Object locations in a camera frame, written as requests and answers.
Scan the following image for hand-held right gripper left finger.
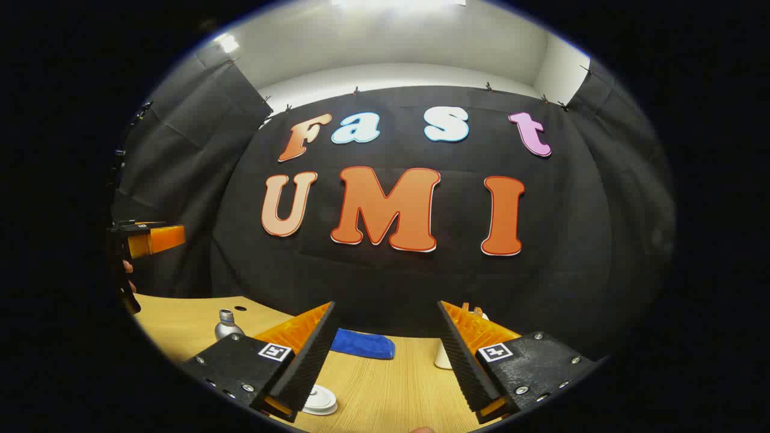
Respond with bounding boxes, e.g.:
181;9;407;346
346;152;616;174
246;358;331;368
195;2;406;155
179;301;339;423

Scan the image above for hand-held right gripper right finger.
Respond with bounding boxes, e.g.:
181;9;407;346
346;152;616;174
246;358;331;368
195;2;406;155
436;299;603;425

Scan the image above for white teacup lid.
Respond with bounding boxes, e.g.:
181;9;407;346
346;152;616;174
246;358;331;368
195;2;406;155
303;385;338;410

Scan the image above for silver water bottle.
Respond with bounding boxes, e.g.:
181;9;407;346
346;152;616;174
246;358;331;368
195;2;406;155
214;309;245;342

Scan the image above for cream toaster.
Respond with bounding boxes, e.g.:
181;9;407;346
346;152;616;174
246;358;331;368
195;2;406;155
434;312;491;370

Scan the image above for blue folded towel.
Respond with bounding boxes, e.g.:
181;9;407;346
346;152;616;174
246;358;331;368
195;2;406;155
329;328;396;361

